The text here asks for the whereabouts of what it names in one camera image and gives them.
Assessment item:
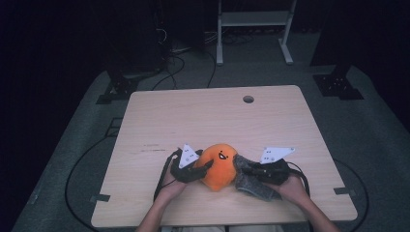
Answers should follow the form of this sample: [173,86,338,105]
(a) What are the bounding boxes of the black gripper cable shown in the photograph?
[285,159,311,198]
[153,148,183,202]

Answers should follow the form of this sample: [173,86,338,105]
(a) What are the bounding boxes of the long black floor cable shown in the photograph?
[333,158,370,232]
[64,134,114,232]

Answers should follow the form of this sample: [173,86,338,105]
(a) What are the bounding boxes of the black stand base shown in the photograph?
[312,66,366,101]
[96,72,140,105]

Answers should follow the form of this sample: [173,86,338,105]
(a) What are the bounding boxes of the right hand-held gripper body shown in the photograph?
[249,147,296,187]

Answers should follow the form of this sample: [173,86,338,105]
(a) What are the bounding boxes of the orange plush toy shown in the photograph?
[193,143,240,192]

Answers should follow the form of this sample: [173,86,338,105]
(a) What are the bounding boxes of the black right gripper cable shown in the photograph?
[285,159,311,198]

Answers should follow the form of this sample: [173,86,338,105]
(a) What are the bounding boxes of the person's left hand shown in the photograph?
[160,163,189,200]

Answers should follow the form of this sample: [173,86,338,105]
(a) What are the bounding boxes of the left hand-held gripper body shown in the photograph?
[169,143,211,184]

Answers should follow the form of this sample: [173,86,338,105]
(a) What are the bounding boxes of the person's beige pants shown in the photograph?
[161,225,285,232]

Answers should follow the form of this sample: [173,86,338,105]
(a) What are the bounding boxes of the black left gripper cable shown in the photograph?
[153,148,183,202]

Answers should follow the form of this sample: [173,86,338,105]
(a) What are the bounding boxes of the white metal desk frame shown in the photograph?
[216,0,298,67]

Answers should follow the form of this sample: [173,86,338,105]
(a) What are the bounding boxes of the grey fuzzy cloth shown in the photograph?
[232,154,282,202]

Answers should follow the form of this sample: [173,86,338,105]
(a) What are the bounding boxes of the black background cable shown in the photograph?
[151,54,187,91]
[206,49,218,89]

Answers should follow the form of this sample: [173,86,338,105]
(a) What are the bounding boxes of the grey tape strip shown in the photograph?
[90,193,111,203]
[333,187,358,198]

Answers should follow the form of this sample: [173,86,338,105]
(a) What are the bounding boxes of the person's right hand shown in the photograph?
[266,174,309,206]

